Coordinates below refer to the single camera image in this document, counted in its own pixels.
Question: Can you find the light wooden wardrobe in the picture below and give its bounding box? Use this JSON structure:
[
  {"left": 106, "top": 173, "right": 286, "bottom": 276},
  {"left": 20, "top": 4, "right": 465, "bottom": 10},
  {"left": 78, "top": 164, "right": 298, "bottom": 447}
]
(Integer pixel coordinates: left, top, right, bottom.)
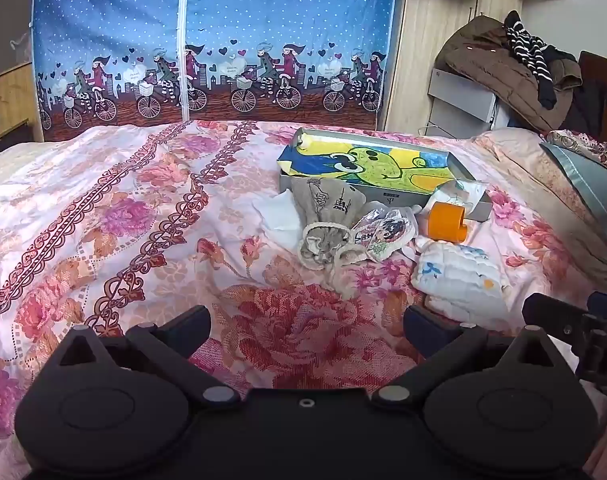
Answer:
[{"left": 378, "top": 0, "right": 529, "bottom": 136}]

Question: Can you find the black white striped garment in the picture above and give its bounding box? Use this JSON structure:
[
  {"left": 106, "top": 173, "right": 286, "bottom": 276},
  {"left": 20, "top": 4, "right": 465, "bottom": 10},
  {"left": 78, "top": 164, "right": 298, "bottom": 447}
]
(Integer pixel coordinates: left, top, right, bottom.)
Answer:
[{"left": 503, "top": 10, "right": 564, "bottom": 111}]

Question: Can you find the grey cardboard box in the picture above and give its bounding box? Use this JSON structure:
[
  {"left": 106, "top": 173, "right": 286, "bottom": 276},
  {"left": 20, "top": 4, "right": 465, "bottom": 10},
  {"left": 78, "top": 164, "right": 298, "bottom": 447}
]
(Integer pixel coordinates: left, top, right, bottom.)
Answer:
[{"left": 276, "top": 126, "right": 494, "bottom": 223}]

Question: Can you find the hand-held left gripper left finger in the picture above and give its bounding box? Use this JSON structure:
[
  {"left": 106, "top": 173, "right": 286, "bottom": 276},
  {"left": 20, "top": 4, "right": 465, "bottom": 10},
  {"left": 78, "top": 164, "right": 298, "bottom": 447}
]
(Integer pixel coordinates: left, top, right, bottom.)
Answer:
[{"left": 48, "top": 306, "right": 242, "bottom": 408}]

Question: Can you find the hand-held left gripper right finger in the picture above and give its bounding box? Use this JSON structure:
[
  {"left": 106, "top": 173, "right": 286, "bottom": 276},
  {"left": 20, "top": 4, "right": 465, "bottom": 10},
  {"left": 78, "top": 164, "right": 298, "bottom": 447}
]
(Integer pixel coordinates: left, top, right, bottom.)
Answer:
[{"left": 371, "top": 305, "right": 559, "bottom": 411}]

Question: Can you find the grey storage cabinet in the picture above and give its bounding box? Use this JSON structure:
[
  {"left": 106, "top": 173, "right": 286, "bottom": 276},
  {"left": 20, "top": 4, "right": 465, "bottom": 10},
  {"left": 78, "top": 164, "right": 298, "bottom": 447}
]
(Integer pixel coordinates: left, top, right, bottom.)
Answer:
[{"left": 427, "top": 67, "right": 509, "bottom": 128}]

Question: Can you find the white printed cloth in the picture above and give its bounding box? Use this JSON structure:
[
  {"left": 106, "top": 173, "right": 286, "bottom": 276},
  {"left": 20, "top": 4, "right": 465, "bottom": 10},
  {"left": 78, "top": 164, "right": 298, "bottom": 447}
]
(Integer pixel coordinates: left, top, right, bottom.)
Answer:
[{"left": 416, "top": 180, "right": 487, "bottom": 216}]

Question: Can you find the pink floral bed sheet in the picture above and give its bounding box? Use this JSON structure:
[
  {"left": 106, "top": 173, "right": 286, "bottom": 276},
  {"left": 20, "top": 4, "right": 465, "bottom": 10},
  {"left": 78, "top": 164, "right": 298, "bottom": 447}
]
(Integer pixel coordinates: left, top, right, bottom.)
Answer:
[{"left": 0, "top": 120, "right": 607, "bottom": 480}]

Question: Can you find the blue cyclist print fabric wardrobe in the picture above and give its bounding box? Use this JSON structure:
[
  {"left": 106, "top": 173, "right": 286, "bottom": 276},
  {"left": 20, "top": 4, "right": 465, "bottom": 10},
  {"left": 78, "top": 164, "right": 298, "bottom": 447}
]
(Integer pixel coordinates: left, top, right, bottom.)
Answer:
[{"left": 31, "top": 0, "right": 401, "bottom": 143}]

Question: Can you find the white tissue cloth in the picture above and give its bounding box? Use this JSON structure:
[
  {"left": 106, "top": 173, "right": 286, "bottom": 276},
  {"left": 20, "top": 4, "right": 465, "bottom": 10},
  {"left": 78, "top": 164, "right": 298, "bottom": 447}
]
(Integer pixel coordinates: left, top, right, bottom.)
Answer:
[{"left": 254, "top": 190, "right": 304, "bottom": 233}]

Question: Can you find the blue-grey satin pillow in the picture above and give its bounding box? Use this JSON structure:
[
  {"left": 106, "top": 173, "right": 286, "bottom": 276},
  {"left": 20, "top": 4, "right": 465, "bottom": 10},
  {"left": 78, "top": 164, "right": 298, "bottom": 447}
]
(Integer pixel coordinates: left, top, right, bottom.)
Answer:
[{"left": 539, "top": 140, "right": 607, "bottom": 221}]

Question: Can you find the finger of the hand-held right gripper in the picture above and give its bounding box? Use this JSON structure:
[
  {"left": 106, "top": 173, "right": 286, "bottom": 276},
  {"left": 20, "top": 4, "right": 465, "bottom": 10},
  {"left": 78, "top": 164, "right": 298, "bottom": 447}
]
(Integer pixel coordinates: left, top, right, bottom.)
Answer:
[{"left": 522, "top": 292, "right": 591, "bottom": 346}]

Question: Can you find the brown puffer jacket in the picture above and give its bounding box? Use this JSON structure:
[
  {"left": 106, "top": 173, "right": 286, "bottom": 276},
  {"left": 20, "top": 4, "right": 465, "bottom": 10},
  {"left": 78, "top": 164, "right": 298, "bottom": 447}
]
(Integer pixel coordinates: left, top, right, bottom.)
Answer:
[{"left": 436, "top": 15, "right": 584, "bottom": 133}]

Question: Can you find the pale pink floral quilt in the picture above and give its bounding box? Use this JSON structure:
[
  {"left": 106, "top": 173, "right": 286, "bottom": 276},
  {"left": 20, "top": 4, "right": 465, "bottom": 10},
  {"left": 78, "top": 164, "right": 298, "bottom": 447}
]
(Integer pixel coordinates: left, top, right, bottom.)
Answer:
[{"left": 476, "top": 127, "right": 607, "bottom": 286}]

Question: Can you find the white quilted cloth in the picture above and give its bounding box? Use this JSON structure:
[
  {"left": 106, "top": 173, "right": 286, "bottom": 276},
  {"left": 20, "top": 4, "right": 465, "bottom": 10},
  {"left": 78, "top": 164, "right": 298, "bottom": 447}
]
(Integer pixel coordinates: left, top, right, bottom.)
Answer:
[{"left": 411, "top": 237, "right": 511, "bottom": 323}]

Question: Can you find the grey drawstring pouch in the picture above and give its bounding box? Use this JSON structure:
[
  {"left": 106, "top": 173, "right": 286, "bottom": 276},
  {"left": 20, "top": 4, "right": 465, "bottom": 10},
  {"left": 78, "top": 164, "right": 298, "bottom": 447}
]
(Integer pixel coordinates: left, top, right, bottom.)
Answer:
[{"left": 288, "top": 177, "right": 371, "bottom": 273}]

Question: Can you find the cartoon print plush pouch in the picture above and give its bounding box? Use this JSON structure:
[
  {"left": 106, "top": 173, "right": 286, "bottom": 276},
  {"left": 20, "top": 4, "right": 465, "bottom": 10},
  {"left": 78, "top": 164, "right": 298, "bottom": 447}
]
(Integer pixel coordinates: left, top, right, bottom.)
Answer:
[{"left": 351, "top": 200, "right": 419, "bottom": 263}]

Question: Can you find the light wooden nightstand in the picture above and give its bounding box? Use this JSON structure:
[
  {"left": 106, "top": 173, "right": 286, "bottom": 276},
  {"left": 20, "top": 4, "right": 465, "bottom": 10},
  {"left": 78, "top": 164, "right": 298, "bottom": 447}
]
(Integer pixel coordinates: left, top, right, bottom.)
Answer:
[{"left": 0, "top": 60, "right": 39, "bottom": 146}]

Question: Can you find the dark wooden headboard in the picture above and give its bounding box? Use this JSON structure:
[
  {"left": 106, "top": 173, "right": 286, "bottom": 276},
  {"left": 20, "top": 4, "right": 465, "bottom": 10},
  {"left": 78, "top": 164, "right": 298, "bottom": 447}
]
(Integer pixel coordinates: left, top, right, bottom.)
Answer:
[{"left": 578, "top": 50, "right": 607, "bottom": 141}]

